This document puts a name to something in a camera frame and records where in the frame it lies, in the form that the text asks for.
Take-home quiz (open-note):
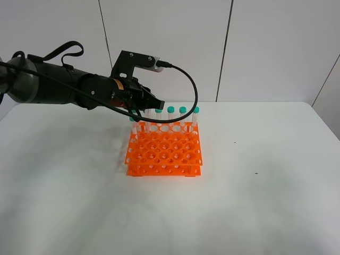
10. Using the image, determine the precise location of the orange test tube rack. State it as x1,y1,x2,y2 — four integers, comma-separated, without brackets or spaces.
124,121,203,177

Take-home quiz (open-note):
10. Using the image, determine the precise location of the black camera cable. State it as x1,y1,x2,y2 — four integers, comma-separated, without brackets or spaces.
0,41,199,124

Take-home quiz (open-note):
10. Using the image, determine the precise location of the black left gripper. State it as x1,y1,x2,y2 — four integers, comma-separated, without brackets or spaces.
110,50,165,109

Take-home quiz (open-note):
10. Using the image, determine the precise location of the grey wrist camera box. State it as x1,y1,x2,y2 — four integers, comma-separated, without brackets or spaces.
151,57,164,73

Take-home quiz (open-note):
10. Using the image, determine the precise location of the second row tube leftmost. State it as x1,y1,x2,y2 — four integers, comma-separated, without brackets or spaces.
129,117,138,134

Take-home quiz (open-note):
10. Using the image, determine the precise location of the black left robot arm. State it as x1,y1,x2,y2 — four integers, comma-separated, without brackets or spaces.
1,50,164,111

